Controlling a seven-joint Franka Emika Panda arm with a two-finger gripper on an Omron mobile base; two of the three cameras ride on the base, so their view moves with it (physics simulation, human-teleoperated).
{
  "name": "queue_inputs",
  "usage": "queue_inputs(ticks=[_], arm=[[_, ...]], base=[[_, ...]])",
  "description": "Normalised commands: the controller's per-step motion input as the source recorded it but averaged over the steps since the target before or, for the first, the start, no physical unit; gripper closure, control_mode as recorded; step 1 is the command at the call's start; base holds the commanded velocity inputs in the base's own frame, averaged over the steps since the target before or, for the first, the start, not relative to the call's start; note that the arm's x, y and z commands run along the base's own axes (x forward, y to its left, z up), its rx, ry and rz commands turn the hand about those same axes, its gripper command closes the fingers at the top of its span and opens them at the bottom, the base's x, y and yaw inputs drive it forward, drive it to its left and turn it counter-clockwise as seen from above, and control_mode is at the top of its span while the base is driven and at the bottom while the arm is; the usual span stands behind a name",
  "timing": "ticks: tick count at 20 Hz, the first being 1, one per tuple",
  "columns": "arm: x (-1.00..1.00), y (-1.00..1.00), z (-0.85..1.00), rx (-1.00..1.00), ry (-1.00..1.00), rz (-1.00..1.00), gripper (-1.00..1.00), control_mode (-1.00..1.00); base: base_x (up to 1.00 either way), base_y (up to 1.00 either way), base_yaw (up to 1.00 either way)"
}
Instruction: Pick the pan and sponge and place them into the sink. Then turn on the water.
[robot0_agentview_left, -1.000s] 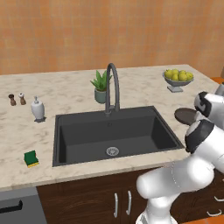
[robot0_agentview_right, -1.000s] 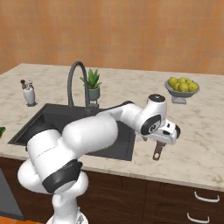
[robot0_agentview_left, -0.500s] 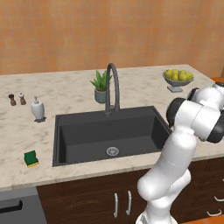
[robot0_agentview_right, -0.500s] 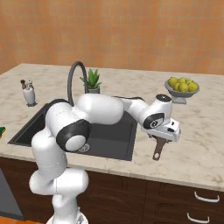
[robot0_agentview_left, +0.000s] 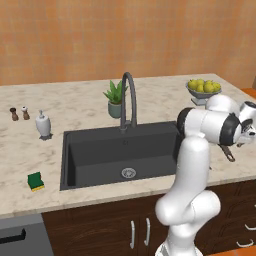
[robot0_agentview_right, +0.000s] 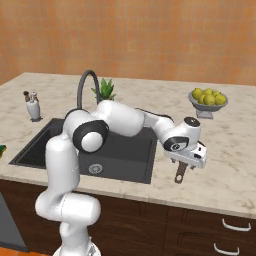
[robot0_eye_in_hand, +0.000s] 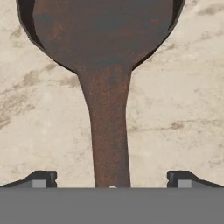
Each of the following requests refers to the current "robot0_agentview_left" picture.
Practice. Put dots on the dark wood drawer front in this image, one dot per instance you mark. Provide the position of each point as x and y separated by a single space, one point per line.
230 245
238 218

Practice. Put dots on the dark grey curved tap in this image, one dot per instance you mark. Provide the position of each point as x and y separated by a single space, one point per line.
133 96

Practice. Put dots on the grey dishwasher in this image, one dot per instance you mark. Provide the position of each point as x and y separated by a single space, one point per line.
23 236

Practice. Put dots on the grey fruit bowl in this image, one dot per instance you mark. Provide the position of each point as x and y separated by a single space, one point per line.
200 96

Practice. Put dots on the yellow lemon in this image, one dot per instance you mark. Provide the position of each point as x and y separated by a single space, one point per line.
209 87
200 82
192 84
200 88
217 86

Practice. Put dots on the dark grey sink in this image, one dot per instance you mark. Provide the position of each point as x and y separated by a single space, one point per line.
113 156

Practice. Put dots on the brown shaker with white top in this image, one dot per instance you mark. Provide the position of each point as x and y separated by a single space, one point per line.
25 113

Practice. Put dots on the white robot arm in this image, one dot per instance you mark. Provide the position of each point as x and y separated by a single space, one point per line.
193 173

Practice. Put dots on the white soap dispenser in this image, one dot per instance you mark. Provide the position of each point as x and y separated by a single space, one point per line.
43 126

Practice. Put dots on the brown shaker with dark top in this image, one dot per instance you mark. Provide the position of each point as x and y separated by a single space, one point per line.
14 114

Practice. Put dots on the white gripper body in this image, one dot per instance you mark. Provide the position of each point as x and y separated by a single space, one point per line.
250 135

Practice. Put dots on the green and yellow sponge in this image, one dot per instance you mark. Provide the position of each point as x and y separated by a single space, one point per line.
35 181

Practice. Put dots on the dark wood cupboard door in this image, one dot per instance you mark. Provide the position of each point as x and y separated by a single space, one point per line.
93 230
155 230

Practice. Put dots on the green plant in grey pot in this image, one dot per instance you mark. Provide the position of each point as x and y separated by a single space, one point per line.
115 100

